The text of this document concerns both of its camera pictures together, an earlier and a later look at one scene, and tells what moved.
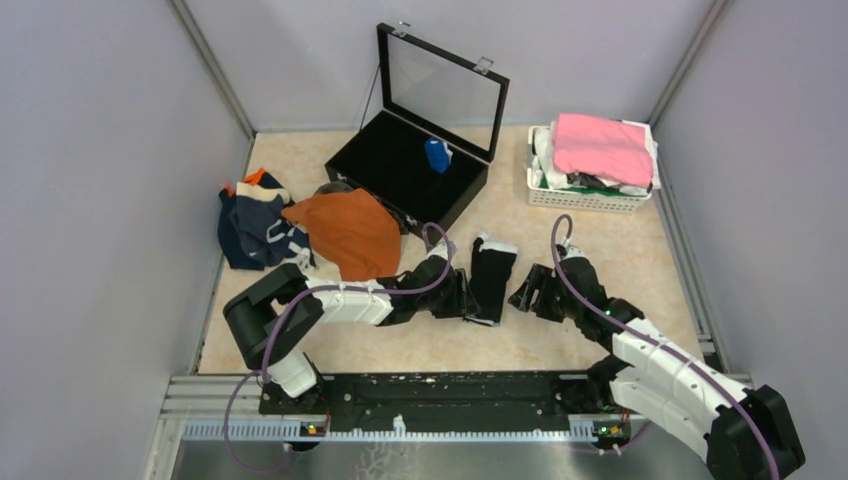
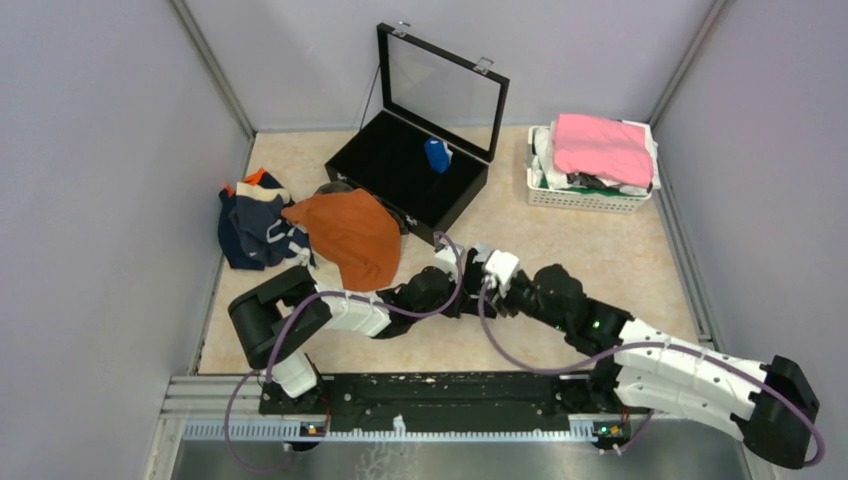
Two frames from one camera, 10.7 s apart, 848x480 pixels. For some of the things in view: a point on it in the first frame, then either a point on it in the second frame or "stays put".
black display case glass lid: [428, 151] stays put
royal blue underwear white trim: [438, 153] stays put
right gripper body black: [550, 302] → [514, 300]
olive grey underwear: [334, 187] stays put
